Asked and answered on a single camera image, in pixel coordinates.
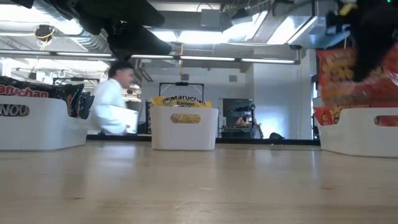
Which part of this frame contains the grey ceiling box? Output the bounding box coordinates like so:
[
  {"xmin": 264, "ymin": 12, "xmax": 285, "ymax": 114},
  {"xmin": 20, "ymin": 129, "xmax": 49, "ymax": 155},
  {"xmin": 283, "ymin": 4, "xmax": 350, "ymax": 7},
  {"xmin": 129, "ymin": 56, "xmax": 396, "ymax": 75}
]
[{"xmin": 200, "ymin": 8, "xmax": 224, "ymax": 31}]

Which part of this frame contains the person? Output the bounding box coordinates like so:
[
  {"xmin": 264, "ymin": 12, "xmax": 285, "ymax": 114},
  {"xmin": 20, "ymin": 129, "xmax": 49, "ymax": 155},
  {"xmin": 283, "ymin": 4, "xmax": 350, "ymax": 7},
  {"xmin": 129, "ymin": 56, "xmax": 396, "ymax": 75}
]
[
  {"xmin": 234, "ymin": 104, "xmax": 264, "ymax": 139},
  {"xmin": 88, "ymin": 60, "xmax": 139, "ymax": 136}
]

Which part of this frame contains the white plastic bin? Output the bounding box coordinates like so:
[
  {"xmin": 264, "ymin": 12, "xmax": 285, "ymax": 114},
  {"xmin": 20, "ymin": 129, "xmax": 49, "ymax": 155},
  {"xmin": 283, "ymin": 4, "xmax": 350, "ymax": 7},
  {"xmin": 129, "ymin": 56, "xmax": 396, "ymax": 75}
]
[
  {"xmin": 317, "ymin": 107, "xmax": 398, "ymax": 159},
  {"xmin": 0, "ymin": 95, "xmax": 88, "ymax": 152},
  {"xmin": 150, "ymin": 106, "xmax": 220, "ymax": 152}
]

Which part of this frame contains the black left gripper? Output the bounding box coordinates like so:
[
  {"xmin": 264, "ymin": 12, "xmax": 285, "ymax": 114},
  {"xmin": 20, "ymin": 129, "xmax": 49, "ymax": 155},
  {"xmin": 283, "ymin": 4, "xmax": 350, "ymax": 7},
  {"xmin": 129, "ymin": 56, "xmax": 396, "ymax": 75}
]
[{"xmin": 73, "ymin": 0, "xmax": 173, "ymax": 62}]

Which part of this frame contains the black ceiling device yellow cable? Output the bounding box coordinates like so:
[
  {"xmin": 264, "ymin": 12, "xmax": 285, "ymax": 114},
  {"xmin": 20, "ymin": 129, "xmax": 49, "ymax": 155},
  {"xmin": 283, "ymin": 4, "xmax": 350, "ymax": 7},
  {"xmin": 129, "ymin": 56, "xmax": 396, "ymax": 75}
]
[{"xmin": 34, "ymin": 24, "xmax": 55, "ymax": 47}]

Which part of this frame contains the black Fire Noodles pack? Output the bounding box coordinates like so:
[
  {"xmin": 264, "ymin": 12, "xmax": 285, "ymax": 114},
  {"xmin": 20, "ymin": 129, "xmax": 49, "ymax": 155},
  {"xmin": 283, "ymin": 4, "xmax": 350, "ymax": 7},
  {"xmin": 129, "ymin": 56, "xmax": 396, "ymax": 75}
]
[
  {"xmin": 76, "ymin": 91, "xmax": 96, "ymax": 120},
  {"xmin": 0, "ymin": 75, "xmax": 85, "ymax": 118},
  {"xmin": 0, "ymin": 104, "xmax": 31, "ymax": 118}
]

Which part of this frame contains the black metal table frame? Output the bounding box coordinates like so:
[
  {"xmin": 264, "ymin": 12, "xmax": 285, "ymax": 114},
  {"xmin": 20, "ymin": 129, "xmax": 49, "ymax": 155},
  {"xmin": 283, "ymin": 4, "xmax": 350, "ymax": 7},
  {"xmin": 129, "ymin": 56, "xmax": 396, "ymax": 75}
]
[{"xmin": 86, "ymin": 133, "xmax": 321, "ymax": 146}]

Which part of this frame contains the long ceiling light bar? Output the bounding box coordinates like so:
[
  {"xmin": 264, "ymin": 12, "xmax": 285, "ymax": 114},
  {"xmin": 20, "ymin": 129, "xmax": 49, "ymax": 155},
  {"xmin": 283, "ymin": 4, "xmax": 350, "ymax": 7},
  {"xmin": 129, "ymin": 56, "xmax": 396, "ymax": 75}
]
[{"xmin": 0, "ymin": 49, "xmax": 301, "ymax": 65}]

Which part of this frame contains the light grey ceiling duct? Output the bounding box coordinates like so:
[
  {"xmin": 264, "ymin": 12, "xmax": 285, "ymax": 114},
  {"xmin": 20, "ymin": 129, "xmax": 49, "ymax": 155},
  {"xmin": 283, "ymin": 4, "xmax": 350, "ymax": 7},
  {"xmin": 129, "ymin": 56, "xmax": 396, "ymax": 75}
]
[{"xmin": 287, "ymin": 14, "xmax": 354, "ymax": 50}]

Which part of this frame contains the yellow Maruchan noodle pack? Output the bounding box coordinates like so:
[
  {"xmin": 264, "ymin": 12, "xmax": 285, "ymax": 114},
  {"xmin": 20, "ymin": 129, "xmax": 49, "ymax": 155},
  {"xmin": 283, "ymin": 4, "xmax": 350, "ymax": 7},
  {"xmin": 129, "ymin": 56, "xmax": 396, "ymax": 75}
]
[
  {"xmin": 170, "ymin": 113, "xmax": 201, "ymax": 124},
  {"xmin": 150, "ymin": 95, "xmax": 213, "ymax": 110}
]

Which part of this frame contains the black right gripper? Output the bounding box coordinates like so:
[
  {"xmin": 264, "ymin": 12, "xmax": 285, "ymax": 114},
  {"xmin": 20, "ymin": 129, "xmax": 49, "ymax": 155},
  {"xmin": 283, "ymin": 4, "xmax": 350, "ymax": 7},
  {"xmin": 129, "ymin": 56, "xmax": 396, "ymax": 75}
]
[{"xmin": 325, "ymin": 0, "xmax": 398, "ymax": 83}]

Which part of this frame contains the black monitor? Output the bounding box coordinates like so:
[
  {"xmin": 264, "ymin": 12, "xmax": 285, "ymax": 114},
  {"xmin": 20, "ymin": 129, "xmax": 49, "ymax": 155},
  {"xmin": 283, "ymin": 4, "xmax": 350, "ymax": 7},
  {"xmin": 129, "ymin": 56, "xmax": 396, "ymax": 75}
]
[{"xmin": 222, "ymin": 98, "xmax": 254, "ymax": 118}]

